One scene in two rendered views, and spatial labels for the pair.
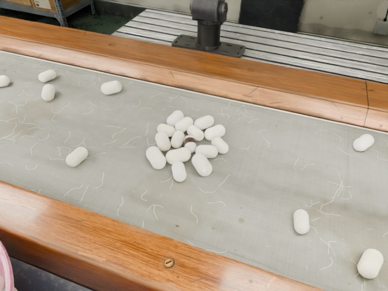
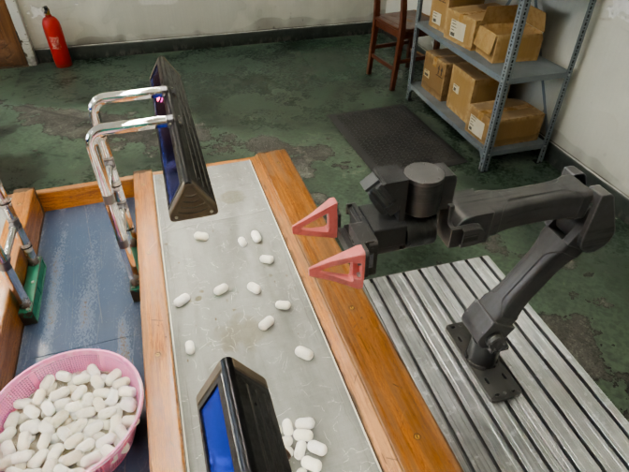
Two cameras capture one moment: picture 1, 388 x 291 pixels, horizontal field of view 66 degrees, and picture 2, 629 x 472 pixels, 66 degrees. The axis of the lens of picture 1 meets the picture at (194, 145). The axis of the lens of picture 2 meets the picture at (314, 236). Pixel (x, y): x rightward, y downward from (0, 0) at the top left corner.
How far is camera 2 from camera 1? 60 cm
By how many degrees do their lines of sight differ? 40
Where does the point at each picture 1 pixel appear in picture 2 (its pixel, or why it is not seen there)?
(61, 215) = (169, 431)
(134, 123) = (282, 399)
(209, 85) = (369, 417)
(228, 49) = (493, 381)
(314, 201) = not seen: outside the picture
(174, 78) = (353, 384)
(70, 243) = (154, 451)
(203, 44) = (468, 354)
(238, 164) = not seen: outside the picture
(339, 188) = not seen: outside the picture
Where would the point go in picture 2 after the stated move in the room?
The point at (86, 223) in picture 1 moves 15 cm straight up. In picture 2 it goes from (171, 449) to (153, 395)
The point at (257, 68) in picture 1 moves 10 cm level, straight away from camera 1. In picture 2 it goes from (425, 440) to (475, 419)
